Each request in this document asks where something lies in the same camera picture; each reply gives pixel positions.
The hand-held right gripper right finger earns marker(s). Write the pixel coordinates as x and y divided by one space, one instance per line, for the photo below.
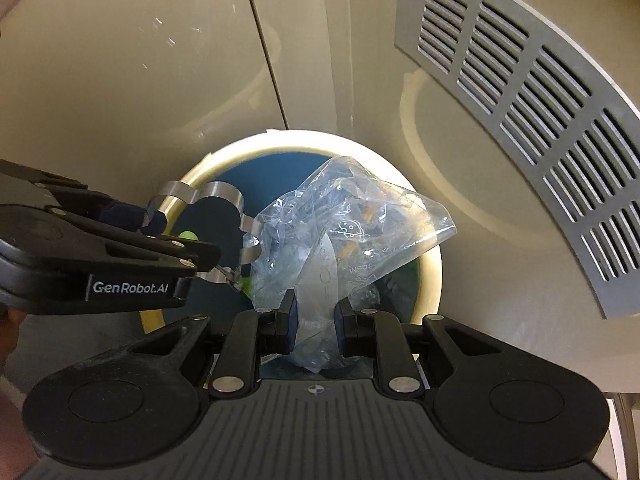
341 322

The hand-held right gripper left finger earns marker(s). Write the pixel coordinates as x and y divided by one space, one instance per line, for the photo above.
291 320

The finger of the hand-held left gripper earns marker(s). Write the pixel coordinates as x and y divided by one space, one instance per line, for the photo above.
125 212
190 252

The silver wavy metal clip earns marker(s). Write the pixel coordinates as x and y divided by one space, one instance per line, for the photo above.
220 191

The clear plastic bag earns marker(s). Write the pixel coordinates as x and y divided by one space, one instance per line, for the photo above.
350 200

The cream and blue trash bin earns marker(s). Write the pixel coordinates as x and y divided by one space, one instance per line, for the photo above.
280 147

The person's left forearm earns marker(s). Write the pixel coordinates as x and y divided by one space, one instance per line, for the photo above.
7 335

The beige cabinet door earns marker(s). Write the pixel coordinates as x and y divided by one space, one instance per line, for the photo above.
375 35

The grey vent grille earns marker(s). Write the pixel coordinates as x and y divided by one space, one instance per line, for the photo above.
540 110

